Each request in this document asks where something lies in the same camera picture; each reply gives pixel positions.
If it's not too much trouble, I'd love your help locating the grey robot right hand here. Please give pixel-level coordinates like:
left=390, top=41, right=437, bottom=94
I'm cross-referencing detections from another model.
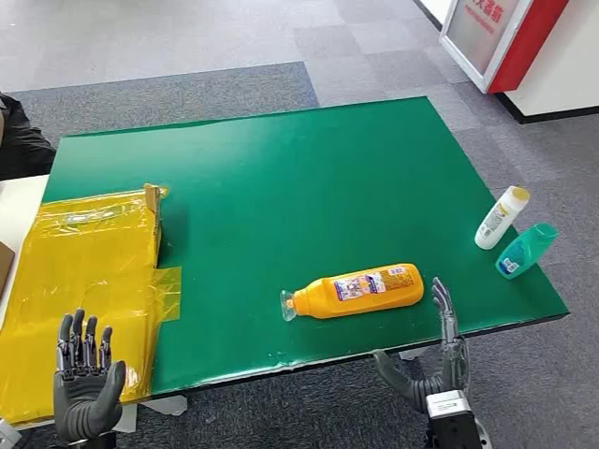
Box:
left=372, top=277, right=471, bottom=414

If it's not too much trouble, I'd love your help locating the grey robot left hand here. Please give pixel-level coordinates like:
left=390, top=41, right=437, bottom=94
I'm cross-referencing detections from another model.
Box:
left=52, top=308, right=128, bottom=443

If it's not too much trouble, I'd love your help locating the orange bottle with clear cap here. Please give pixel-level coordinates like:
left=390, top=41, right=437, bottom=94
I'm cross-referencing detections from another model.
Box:
left=279, top=263, right=425, bottom=323

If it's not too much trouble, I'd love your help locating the teal translucent bottle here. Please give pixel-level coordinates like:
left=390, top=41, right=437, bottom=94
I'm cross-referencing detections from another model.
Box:
left=495, top=223, right=560, bottom=281

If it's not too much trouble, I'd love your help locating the white bottle with yellow cap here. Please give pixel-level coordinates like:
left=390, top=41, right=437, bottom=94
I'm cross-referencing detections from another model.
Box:
left=474, top=185, right=531, bottom=251

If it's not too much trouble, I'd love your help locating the yellow taped cardboard box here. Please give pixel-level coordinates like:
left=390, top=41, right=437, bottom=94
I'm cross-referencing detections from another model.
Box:
left=0, top=182, right=182, bottom=427

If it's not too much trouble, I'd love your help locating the brown cardboard piece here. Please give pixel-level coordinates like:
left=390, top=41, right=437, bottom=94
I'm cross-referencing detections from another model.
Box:
left=0, top=241, right=16, bottom=298

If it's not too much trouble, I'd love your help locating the green table mat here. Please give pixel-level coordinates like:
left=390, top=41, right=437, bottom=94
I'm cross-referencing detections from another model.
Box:
left=41, top=95, right=570, bottom=398

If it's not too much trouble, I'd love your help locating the person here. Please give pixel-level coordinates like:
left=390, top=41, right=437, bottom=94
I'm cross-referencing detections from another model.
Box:
left=0, top=93, right=57, bottom=182

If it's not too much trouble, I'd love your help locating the white counter with black base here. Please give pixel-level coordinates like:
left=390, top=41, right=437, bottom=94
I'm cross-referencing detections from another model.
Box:
left=495, top=0, right=599, bottom=125

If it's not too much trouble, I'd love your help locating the red and white display stand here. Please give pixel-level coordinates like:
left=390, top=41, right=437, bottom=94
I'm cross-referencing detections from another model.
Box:
left=439, top=0, right=570, bottom=95

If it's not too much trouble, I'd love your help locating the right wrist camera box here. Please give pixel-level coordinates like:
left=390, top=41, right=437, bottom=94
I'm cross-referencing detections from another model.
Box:
left=425, top=390, right=484, bottom=449

